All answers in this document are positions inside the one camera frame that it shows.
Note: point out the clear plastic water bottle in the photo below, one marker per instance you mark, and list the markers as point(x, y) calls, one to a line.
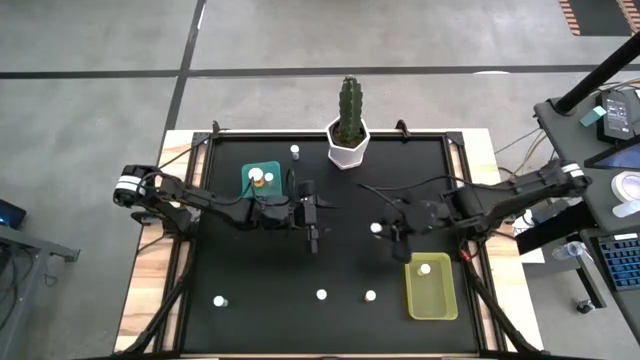
point(570, 250)

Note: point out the amber pill bottle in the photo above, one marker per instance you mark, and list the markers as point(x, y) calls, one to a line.
point(370, 296)

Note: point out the blue-lit black device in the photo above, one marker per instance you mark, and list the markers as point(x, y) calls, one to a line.
point(10, 215)

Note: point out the small teal box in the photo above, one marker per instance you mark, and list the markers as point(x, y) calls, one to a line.
point(593, 116)

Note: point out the yellow-green plastic bin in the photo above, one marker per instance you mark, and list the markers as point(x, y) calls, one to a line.
point(435, 300)

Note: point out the grey metal cart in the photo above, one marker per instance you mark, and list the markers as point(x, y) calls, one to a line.
point(30, 245)

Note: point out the black round pole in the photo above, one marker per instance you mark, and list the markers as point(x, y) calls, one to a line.
point(600, 75)

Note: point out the black table clamp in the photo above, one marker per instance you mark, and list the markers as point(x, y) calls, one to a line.
point(402, 127)
point(216, 127)

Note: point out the small white bottle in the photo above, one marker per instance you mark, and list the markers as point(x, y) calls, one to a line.
point(269, 177)
point(295, 149)

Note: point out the black aluminium rig frame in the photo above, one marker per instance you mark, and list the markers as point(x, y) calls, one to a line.
point(201, 137)

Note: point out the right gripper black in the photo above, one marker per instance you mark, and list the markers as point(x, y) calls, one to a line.
point(417, 215)

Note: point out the black power adapter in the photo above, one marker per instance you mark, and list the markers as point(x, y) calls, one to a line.
point(617, 117)

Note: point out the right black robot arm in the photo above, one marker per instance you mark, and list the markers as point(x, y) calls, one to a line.
point(500, 200)

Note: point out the grey side desk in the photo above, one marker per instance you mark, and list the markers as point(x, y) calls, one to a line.
point(575, 125)

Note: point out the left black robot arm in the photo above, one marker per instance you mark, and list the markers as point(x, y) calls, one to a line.
point(210, 202)

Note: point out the teal plastic bin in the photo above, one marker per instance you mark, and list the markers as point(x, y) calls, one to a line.
point(276, 167)

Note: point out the white tape roll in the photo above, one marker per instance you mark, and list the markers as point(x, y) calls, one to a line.
point(616, 187)

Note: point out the black mat striped edges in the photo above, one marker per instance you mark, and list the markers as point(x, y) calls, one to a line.
point(600, 15)

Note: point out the green cactus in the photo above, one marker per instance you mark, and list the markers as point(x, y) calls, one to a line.
point(351, 107)

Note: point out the black backlit keyboard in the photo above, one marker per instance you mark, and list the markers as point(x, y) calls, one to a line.
point(620, 262)

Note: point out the white plant pot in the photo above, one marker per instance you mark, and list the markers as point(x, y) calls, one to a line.
point(347, 159)

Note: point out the black caster wheel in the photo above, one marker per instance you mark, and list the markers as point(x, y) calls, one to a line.
point(584, 306)

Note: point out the small clear pill bottle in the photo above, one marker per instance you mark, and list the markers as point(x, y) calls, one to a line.
point(376, 228)

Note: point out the small white bottle top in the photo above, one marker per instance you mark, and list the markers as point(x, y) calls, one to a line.
point(295, 149)

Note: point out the pink pill bottle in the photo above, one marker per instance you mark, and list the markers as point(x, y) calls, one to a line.
point(321, 294)

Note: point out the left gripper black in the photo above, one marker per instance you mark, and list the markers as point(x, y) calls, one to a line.
point(306, 215)

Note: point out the black tablet screen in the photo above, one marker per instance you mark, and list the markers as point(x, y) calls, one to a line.
point(622, 157)

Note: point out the white pill bottle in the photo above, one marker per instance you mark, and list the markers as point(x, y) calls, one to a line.
point(425, 269)

